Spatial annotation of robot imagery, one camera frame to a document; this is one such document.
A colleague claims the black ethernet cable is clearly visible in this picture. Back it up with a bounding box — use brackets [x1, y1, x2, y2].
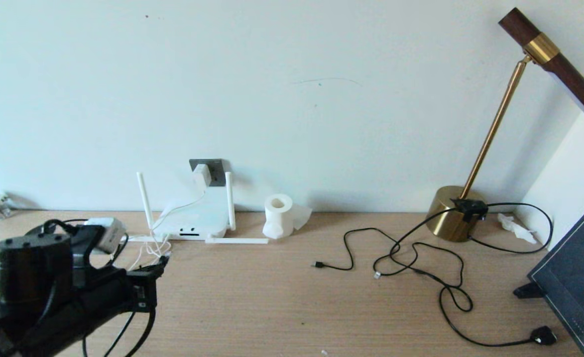
[49, 218, 172, 357]

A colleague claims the white router with antennas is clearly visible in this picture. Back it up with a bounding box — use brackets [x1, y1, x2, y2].
[126, 171, 269, 244]

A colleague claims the white toilet paper roll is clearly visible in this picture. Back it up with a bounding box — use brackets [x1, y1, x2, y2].
[262, 193, 313, 239]

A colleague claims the brass desk lamp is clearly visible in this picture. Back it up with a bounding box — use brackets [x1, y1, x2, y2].
[426, 7, 584, 243]

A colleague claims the crumpled white tissue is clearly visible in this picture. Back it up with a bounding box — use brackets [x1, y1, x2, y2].
[499, 212, 539, 244]

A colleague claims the black plastic clip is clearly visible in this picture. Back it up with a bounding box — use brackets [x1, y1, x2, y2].
[513, 283, 547, 299]

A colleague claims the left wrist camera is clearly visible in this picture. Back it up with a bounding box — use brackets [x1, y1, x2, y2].
[83, 217, 127, 254]

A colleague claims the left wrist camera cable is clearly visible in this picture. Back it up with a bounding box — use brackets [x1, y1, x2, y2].
[43, 219, 157, 357]

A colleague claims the grey wall socket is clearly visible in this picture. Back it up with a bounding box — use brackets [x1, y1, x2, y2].
[189, 159, 226, 187]

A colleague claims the thin black USB cable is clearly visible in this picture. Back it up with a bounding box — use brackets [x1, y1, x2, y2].
[311, 227, 467, 291]

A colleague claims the black lamp power cord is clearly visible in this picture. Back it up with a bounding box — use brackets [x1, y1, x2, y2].
[389, 197, 559, 348]

